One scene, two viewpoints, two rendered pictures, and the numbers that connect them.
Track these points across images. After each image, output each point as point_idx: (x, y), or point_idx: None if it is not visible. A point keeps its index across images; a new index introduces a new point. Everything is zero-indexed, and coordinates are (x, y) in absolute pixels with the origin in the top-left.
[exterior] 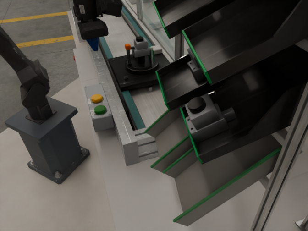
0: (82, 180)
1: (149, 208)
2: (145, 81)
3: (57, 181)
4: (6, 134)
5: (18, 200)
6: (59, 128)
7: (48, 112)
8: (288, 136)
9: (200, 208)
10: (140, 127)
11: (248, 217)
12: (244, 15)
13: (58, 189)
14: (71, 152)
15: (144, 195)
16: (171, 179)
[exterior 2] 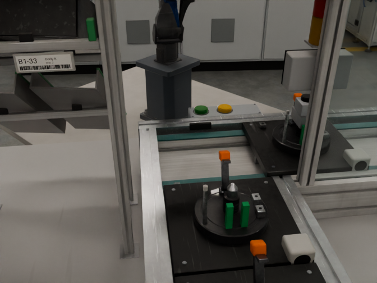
0: (137, 128)
1: (81, 160)
2: (253, 140)
3: (139, 113)
4: (219, 92)
5: (136, 103)
6: (153, 74)
7: (159, 56)
8: None
9: None
10: (165, 136)
11: (18, 221)
12: None
13: (134, 118)
14: (157, 106)
15: (97, 158)
16: (103, 177)
